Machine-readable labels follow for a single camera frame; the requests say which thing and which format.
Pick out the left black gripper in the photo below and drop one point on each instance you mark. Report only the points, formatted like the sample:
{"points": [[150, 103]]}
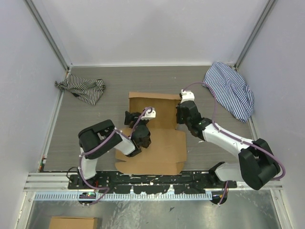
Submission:
{"points": [[130, 118]]}

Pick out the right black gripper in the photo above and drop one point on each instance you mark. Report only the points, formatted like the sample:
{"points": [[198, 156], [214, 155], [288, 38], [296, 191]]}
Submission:
{"points": [[178, 120]]}

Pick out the brown cardboard box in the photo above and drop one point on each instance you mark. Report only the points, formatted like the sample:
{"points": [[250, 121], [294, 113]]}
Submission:
{"points": [[167, 152]]}

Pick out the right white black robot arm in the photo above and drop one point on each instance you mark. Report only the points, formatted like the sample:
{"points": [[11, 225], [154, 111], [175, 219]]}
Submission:
{"points": [[256, 164]]}

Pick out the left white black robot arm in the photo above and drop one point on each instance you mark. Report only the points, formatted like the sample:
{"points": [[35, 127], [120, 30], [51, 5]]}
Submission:
{"points": [[98, 139]]}

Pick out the small cardboard box foreground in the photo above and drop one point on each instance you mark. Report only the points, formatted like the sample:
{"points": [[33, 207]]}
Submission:
{"points": [[73, 223]]}

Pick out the black white striped cloth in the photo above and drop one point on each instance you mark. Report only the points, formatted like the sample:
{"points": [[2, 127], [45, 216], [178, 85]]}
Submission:
{"points": [[86, 90]]}

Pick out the blue white striped cloth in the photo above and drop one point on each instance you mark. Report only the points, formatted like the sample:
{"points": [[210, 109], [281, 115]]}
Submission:
{"points": [[231, 90]]}

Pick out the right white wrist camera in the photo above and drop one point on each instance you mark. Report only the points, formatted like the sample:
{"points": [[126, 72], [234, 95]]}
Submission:
{"points": [[186, 96]]}

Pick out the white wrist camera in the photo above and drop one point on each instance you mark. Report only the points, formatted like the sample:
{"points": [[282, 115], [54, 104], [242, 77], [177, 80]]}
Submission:
{"points": [[186, 96], [149, 113]]}

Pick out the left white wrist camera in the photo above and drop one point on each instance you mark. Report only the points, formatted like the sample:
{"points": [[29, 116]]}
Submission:
{"points": [[149, 113]]}

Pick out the right aluminium frame post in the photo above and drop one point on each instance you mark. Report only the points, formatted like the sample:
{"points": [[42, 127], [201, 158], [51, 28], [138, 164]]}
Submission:
{"points": [[255, 31]]}

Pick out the aluminium frame post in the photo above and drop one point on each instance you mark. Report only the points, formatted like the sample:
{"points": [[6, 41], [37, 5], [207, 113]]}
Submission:
{"points": [[255, 31], [46, 32]]}

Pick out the left aluminium frame post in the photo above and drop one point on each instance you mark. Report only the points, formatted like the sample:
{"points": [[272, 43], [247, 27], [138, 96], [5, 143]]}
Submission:
{"points": [[46, 32]]}

